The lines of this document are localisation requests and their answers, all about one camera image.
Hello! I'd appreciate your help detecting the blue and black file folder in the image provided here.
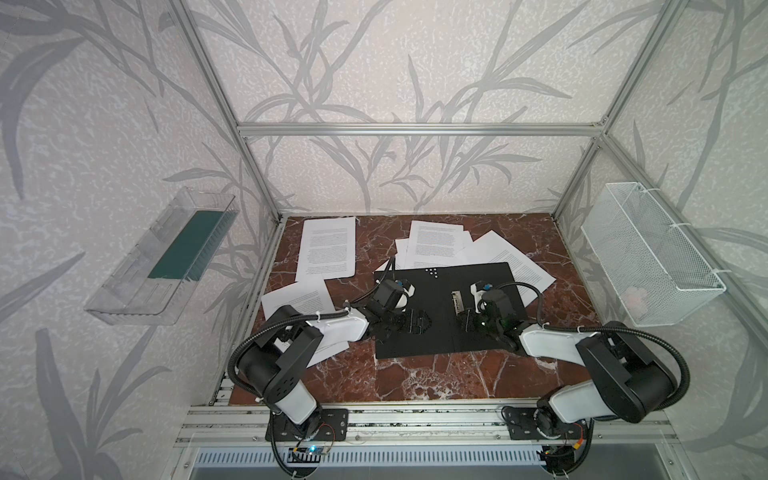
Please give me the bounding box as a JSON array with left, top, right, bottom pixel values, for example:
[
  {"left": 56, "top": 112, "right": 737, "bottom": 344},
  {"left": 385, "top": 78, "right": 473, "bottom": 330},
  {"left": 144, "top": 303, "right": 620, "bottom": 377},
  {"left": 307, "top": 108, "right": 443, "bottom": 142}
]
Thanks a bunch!
[{"left": 375, "top": 263, "right": 529, "bottom": 360}]

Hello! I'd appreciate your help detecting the white printed paper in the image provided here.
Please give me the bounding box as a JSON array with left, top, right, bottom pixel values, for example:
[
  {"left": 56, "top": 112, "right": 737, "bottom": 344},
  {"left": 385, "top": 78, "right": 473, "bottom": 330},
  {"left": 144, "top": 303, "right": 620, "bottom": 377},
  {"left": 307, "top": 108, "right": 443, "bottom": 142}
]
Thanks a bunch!
[
  {"left": 406, "top": 220, "right": 465, "bottom": 268},
  {"left": 262, "top": 279, "right": 357, "bottom": 367},
  {"left": 458, "top": 231, "right": 555, "bottom": 292},
  {"left": 295, "top": 217, "right": 357, "bottom": 282}
]

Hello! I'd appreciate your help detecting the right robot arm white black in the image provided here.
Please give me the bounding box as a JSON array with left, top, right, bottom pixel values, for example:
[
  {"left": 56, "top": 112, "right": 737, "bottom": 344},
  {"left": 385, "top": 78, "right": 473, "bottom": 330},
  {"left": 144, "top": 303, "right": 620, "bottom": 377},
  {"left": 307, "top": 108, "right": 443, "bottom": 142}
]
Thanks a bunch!
[{"left": 456, "top": 281, "right": 691, "bottom": 424}]

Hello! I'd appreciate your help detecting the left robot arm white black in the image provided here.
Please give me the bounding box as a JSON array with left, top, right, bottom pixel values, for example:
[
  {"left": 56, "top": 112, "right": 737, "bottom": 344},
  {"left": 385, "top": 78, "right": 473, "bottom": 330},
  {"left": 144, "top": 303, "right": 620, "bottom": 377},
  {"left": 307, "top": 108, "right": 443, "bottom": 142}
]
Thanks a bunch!
[{"left": 227, "top": 278, "right": 432, "bottom": 436}]

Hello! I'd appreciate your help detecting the metal folder clip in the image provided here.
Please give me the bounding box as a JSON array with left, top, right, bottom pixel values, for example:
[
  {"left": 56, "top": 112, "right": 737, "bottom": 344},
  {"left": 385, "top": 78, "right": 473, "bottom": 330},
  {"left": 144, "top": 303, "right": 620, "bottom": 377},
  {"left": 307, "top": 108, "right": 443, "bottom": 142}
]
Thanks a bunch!
[{"left": 451, "top": 291, "right": 465, "bottom": 315}]

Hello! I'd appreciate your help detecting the white paper under centre stack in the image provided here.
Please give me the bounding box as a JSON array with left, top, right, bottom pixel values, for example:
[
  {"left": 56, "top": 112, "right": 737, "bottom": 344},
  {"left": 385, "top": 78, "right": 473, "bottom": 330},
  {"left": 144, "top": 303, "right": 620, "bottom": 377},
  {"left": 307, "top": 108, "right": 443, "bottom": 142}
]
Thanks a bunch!
[{"left": 395, "top": 231, "right": 473, "bottom": 270}]

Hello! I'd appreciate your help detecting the pink object in basket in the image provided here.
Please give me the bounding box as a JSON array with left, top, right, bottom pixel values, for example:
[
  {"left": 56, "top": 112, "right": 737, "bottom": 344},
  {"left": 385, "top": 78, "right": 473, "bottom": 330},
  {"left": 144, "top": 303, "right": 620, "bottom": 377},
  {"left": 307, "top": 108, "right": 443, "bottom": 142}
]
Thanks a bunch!
[{"left": 621, "top": 286, "right": 649, "bottom": 319}]

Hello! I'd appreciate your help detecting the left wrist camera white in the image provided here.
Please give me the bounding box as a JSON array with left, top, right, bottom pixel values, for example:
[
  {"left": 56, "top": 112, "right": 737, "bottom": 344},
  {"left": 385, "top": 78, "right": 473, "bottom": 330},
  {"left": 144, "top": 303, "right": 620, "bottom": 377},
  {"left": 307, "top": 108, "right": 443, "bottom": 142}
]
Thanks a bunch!
[{"left": 393, "top": 280, "right": 415, "bottom": 310}]

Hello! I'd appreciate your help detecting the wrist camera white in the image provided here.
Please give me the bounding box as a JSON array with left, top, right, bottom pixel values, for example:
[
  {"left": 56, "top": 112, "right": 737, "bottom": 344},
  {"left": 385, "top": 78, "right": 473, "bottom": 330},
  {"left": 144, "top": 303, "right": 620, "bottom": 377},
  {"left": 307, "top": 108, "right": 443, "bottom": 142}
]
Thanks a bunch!
[
  {"left": 393, "top": 280, "right": 415, "bottom": 310},
  {"left": 470, "top": 281, "right": 493, "bottom": 313}
]

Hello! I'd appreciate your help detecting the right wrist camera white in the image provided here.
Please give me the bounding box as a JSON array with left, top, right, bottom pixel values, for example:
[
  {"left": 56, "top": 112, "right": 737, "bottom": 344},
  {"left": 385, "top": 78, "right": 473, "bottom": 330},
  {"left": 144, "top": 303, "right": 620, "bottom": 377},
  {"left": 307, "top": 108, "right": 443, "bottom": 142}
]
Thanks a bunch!
[{"left": 470, "top": 281, "right": 493, "bottom": 313}]

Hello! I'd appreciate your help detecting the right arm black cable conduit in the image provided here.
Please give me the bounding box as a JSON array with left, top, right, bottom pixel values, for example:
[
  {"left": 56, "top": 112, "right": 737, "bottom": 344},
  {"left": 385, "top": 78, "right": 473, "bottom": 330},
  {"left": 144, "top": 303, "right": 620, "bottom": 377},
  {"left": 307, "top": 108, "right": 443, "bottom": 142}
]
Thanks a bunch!
[{"left": 497, "top": 281, "right": 691, "bottom": 412}]

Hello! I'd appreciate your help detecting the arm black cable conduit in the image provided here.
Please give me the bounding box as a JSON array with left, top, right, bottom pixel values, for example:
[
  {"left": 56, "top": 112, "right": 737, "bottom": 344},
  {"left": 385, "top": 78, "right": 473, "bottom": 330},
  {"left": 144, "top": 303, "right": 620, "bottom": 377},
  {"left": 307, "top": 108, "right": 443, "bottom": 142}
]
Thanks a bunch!
[
  {"left": 497, "top": 281, "right": 691, "bottom": 412},
  {"left": 226, "top": 256, "right": 397, "bottom": 400}
]

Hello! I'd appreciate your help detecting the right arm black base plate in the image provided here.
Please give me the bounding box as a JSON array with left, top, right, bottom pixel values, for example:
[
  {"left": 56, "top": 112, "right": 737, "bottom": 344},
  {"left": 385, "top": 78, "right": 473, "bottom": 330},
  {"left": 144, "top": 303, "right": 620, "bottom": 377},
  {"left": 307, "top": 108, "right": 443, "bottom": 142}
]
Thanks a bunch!
[{"left": 501, "top": 405, "right": 586, "bottom": 441}]

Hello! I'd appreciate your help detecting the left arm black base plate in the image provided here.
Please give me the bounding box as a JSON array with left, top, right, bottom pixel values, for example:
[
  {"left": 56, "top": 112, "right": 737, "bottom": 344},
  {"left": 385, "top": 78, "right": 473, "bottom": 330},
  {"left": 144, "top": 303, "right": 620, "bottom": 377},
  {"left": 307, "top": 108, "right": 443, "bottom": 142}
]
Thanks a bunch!
[{"left": 265, "top": 407, "right": 349, "bottom": 442}]

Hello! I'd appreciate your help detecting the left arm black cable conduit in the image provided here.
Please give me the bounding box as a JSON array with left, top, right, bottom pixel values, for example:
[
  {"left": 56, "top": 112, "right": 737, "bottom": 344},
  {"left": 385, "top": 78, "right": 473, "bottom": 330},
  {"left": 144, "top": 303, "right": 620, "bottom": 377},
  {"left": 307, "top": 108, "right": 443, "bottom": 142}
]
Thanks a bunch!
[{"left": 226, "top": 256, "right": 397, "bottom": 400}]

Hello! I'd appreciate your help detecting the right electronics board with wires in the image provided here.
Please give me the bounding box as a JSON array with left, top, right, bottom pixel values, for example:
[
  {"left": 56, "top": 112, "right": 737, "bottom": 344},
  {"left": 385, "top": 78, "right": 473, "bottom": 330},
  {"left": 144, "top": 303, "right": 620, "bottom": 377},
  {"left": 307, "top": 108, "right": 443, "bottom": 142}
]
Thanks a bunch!
[{"left": 539, "top": 419, "right": 595, "bottom": 479}]

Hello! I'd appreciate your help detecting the electronics board with wires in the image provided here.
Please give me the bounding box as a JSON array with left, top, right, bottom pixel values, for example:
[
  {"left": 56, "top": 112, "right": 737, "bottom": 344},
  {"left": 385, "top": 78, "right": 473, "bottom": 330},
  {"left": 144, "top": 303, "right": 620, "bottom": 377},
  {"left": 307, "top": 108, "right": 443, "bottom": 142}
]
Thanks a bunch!
[
  {"left": 539, "top": 419, "right": 595, "bottom": 479},
  {"left": 267, "top": 421, "right": 336, "bottom": 479}
]

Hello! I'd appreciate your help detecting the white wire mesh basket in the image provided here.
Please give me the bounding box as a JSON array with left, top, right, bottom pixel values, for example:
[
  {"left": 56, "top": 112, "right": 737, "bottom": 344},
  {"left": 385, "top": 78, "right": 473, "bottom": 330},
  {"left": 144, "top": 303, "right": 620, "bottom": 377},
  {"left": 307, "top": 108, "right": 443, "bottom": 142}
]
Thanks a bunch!
[{"left": 582, "top": 182, "right": 726, "bottom": 327}]

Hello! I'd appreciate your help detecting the left electronics board with wires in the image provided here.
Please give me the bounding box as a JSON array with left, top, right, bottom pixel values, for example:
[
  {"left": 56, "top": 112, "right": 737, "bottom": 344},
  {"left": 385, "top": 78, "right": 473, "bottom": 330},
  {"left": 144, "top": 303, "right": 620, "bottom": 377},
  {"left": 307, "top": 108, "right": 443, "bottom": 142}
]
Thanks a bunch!
[{"left": 267, "top": 421, "right": 336, "bottom": 479}]

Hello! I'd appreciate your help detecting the aluminium front rail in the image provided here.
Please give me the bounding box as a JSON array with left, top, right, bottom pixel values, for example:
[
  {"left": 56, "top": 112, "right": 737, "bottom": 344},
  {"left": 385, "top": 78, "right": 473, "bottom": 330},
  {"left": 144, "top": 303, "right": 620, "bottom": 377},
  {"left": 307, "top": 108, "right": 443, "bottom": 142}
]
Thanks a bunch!
[{"left": 174, "top": 399, "right": 680, "bottom": 448}]

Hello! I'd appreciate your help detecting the aluminium cage frame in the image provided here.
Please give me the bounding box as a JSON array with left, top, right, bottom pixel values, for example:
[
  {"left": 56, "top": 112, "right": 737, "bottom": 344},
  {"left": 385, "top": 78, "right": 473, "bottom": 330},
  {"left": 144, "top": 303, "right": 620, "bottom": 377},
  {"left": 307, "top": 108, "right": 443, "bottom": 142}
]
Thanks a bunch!
[{"left": 167, "top": 0, "right": 768, "bottom": 409}]

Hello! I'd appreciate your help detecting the clear plastic wall tray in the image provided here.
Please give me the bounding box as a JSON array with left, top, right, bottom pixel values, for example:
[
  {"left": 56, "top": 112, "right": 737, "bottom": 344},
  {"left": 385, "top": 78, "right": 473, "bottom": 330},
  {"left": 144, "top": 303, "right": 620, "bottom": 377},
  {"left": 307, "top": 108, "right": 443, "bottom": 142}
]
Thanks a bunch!
[{"left": 84, "top": 187, "right": 240, "bottom": 326}]

